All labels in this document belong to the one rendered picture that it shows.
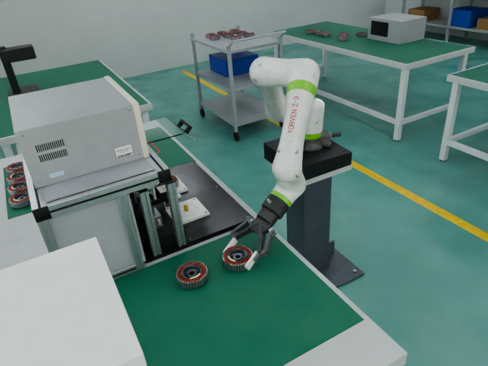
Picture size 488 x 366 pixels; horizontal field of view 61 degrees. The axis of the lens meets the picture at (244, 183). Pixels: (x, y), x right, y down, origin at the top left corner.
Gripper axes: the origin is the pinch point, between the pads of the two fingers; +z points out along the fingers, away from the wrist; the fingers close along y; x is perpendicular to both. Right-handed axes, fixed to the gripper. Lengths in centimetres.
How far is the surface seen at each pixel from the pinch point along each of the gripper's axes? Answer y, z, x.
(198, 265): -6.2, 11.1, -7.9
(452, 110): -29, -209, 156
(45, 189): -40, 22, -52
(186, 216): -34.2, -2.3, 0.2
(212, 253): -10.8, 4.4, 0.0
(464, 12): -188, -565, 357
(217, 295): 7.3, 15.4, -6.4
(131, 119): -35, -14, -49
